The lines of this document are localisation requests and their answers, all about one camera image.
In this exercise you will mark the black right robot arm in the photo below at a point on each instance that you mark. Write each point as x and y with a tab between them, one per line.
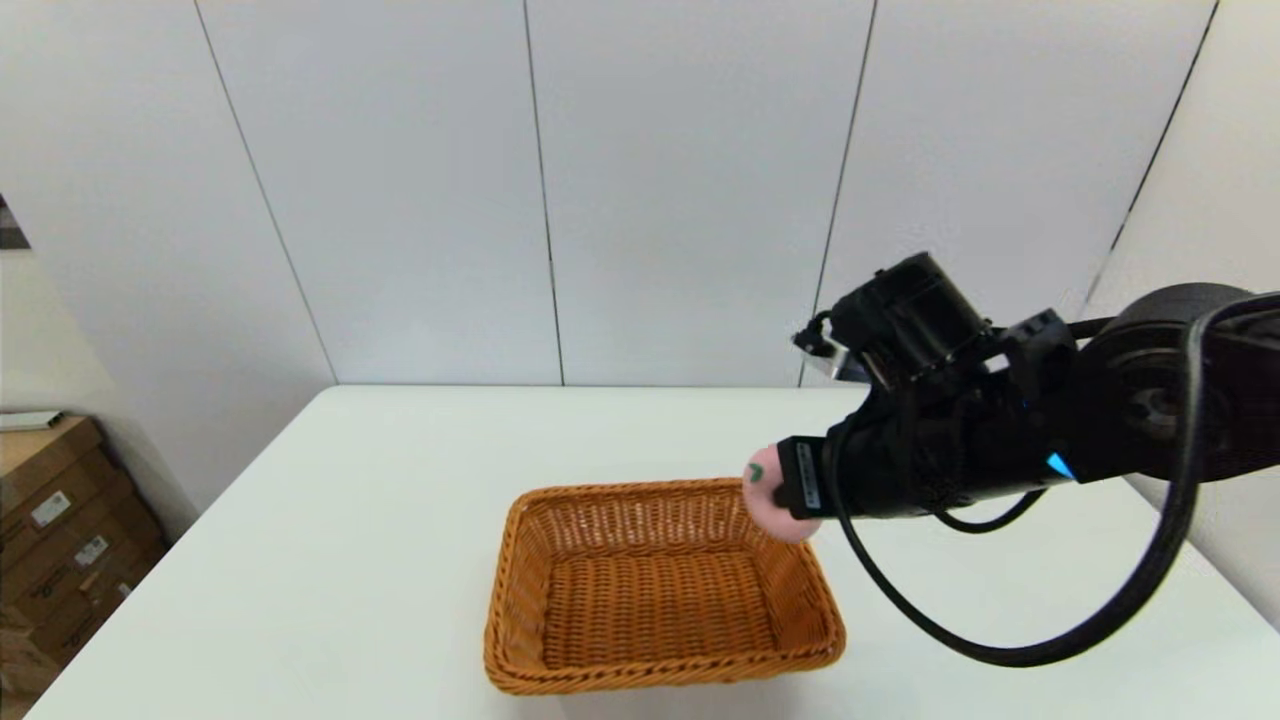
1150	400

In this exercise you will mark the flat white item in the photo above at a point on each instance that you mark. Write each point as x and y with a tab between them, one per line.
30	420

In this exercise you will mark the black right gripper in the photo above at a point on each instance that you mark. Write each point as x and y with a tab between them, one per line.
930	450

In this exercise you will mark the pink peach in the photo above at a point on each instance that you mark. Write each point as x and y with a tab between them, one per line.
765	500

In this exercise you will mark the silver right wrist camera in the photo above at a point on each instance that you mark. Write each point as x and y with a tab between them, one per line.
835	362

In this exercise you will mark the dark wall panel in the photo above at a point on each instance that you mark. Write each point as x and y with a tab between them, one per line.
12	228

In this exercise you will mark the orange woven wicker basket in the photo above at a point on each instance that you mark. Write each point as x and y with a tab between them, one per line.
660	610

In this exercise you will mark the crumpled brown cardboard box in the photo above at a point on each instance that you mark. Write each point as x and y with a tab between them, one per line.
20	650

